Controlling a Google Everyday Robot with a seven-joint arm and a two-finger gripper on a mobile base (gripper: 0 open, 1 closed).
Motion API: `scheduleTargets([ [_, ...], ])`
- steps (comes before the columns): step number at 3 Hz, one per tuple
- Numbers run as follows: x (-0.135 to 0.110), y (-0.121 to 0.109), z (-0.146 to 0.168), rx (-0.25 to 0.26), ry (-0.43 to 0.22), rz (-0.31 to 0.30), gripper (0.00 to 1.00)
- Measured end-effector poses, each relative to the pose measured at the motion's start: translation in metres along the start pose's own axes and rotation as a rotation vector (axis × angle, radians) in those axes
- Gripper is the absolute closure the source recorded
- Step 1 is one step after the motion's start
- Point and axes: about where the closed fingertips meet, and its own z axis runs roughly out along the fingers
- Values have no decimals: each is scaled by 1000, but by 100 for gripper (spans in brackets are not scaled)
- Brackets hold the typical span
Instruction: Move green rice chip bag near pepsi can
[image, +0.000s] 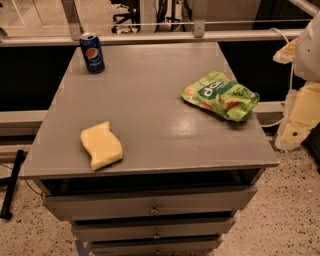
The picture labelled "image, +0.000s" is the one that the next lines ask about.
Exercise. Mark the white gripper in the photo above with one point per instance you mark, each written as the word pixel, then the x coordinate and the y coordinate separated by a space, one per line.
pixel 308 56

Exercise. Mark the green rice chip bag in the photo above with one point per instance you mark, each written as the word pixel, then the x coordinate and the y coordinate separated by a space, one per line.
pixel 224 97

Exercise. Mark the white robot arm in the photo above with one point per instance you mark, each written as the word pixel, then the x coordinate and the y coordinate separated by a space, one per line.
pixel 306 64

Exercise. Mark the blue pepsi can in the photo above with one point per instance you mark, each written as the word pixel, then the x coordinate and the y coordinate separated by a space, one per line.
pixel 92 52

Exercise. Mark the grey drawer cabinet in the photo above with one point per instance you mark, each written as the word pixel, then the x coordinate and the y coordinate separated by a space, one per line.
pixel 184 173

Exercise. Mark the black office chair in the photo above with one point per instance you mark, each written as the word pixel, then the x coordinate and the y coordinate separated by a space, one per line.
pixel 128 22

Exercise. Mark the yellow sponge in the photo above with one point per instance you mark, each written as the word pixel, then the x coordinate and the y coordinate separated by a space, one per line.
pixel 102 145

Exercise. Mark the black floor stand leg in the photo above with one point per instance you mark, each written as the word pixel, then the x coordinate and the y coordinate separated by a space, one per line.
pixel 10 183

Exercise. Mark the metal railing frame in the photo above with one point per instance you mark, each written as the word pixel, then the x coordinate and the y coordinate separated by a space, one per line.
pixel 61 22

